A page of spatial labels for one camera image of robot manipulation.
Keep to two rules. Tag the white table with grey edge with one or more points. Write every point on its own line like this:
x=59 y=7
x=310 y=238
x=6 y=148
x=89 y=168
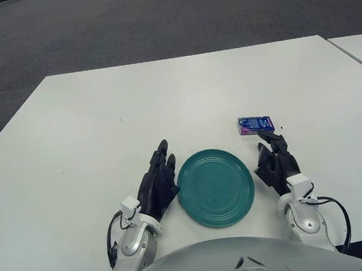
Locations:
x=360 y=50

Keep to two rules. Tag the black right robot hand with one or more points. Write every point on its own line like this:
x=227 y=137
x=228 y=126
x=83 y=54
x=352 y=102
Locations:
x=276 y=167

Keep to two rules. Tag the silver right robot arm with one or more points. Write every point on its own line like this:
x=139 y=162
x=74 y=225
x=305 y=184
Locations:
x=306 y=222

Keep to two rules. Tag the blue purple gum pack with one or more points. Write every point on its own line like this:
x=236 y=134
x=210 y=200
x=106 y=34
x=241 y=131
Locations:
x=256 y=123

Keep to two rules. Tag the teal ribbed plate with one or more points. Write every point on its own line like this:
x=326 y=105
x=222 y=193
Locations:
x=216 y=190

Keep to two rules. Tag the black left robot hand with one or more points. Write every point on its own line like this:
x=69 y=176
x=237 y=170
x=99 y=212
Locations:
x=156 y=190

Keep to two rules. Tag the grey robot torso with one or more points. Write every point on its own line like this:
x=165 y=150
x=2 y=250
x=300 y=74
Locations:
x=214 y=264

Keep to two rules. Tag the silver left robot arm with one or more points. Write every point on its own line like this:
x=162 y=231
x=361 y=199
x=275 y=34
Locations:
x=132 y=241

